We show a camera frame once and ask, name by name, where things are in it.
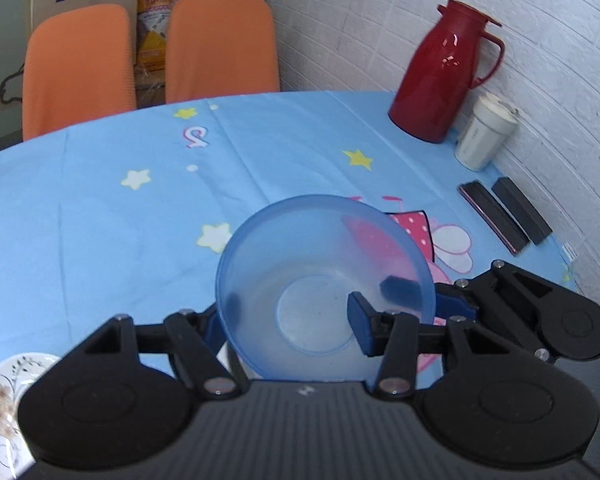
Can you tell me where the blue translucent plastic bowl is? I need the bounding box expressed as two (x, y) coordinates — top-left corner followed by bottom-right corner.
(215, 195), (436, 382)

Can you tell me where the floral white plate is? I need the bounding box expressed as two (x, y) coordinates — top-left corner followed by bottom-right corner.
(0, 352), (59, 479)

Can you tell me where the smartphone with pink edge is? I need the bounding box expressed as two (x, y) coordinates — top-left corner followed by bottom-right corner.
(457, 180), (530, 255)

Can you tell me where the black rectangular case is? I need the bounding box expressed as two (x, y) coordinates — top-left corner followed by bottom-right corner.
(492, 177), (553, 245)

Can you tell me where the blue cartoon tablecloth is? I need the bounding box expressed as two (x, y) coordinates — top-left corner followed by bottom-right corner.
(0, 91), (567, 363)

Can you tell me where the white cream tumbler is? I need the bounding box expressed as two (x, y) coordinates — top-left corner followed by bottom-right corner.
(455, 92), (519, 171)

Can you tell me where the red thermos jug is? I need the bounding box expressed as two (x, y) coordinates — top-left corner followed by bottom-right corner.
(388, 0), (505, 143)

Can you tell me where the left orange chair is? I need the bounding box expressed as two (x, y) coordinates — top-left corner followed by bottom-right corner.
(22, 3), (136, 141)

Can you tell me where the orange chair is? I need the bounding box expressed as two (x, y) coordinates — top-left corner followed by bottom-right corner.
(164, 0), (280, 103)
(22, 3), (136, 141)

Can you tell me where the right orange chair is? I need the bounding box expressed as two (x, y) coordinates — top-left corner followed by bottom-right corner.
(164, 0), (280, 103)

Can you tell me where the yellow snack bag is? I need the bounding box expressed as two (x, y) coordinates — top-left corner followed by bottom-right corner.
(136, 0), (175, 72)

